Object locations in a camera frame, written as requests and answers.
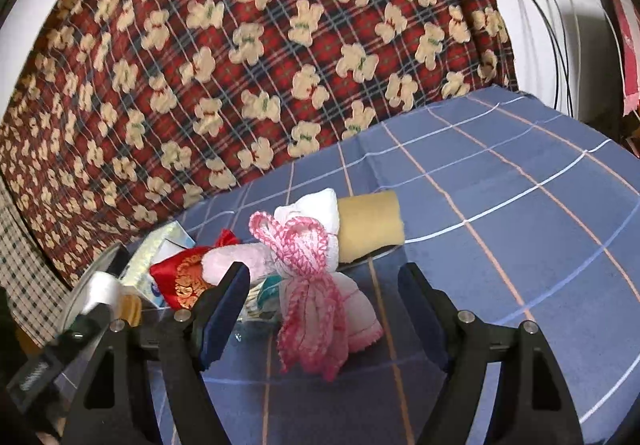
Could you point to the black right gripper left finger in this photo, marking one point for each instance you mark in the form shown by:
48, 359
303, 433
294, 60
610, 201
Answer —
113, 403

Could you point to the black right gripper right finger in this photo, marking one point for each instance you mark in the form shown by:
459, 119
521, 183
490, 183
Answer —
532, 404

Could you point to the pink white knitted cloth bundle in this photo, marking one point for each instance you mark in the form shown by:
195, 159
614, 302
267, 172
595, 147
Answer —
325, 315

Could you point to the fluffy pink soft item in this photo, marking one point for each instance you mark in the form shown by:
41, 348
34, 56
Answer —
257, 257

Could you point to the checked beige hanging towel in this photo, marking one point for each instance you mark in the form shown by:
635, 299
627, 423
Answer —
36, 296

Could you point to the red gold embroidered pouch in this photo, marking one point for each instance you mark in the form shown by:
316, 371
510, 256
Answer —
179, 278

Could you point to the yellow patterned tissue box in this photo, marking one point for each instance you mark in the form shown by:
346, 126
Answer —
157, 246

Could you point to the light blue wipes packet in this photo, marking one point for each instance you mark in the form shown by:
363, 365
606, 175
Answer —
262, 304

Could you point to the blue checked tablecloth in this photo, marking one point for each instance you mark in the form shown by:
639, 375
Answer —
514, 210

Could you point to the yellow sponge block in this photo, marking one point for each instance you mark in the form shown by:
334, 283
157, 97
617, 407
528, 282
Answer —
368, 223

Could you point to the red plaid bear blanket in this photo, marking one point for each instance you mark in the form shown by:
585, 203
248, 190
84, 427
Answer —
129, 111

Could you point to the pink white plastic bag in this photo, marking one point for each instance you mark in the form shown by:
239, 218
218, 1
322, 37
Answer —
626, 24

